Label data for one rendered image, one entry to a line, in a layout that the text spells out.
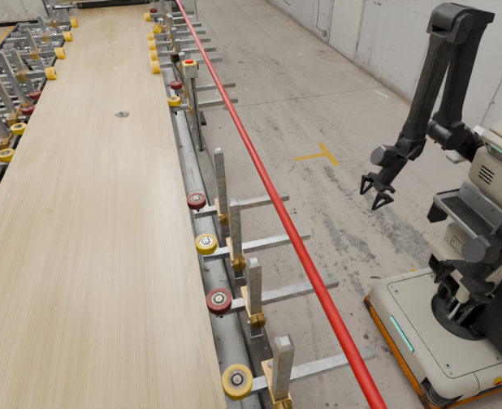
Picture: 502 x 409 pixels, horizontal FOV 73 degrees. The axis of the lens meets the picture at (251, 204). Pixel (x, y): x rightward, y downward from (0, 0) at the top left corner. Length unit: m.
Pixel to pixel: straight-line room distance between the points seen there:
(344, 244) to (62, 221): 1.78
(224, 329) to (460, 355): 1.10
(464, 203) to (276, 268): 1.30
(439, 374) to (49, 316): 1.56
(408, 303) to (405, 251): 0.69
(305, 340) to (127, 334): 1.19
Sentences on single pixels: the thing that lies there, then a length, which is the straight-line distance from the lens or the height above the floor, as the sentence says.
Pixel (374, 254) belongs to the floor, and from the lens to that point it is 2.51.
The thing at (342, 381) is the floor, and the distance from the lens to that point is 2.01.
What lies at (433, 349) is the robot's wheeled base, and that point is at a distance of 1.89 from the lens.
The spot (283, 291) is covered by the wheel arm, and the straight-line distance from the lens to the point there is 1.18.
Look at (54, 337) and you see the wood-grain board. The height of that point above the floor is 0.90.
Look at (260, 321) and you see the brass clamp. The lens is 1.12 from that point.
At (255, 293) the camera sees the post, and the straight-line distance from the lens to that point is 1.03.
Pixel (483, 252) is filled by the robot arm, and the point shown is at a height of 1.20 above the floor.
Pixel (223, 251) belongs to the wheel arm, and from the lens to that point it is 1.31.
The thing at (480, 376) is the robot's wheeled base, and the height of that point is 0.28.
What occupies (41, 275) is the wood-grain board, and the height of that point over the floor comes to 0.90.
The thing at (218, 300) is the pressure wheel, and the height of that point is 0.91.
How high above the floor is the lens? 1.84
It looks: 42 degrees down
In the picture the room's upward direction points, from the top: 1 degrees counter-clockwise
